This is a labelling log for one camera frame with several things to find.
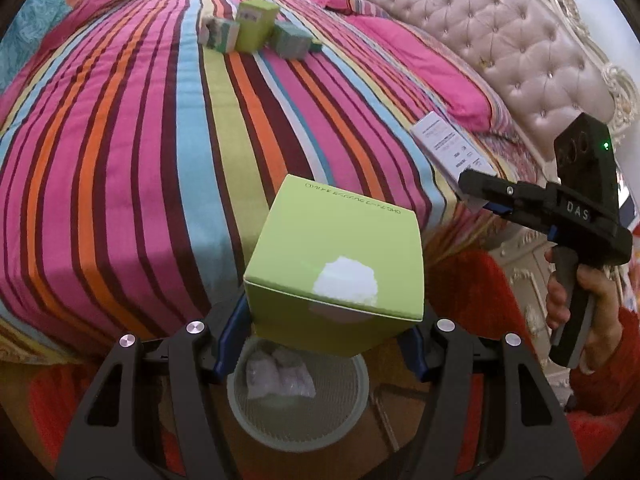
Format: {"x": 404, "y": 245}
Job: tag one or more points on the pink pillow near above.
{"x": 468, "y": 100}

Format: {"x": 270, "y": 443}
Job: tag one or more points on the red sleeve forearm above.
{"x": 470, "y": 289}

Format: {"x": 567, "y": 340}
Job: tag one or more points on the teal small box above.
{"x": 292, "y": 42}

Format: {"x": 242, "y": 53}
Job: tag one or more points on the tall green barcode box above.
{"x": 256, "y": 19}

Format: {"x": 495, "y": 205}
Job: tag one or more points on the tufted beige headboard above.
{"x": 537, "y": 55}

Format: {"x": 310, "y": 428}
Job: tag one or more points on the crumpled white trash in basket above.
{"x": 279, "y": 373}

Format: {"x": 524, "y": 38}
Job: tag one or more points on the right hand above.
{"x": 606, "y": 329}

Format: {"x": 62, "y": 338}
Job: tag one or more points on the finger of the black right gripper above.
{"x": 492, "y": 193}

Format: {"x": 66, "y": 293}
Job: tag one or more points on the teal white tissue pack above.
{"x": 218, "y": 34}

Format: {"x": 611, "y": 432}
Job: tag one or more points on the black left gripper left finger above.
{"x": 115, "y": 432}

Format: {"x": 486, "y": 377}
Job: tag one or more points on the white mesh trash basket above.
{"x": 299, "y": 425}

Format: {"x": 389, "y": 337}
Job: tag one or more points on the large green cube box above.
{"x": 334, "y": 271}

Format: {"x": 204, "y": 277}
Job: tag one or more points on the striped colourful bed sheet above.
{"x": 137, "y": 166}

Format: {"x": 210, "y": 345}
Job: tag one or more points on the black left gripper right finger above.
{"x": 491, "y": 413}

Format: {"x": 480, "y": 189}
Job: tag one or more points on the folded colourful duvet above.
{"x": 38, "y": 29}

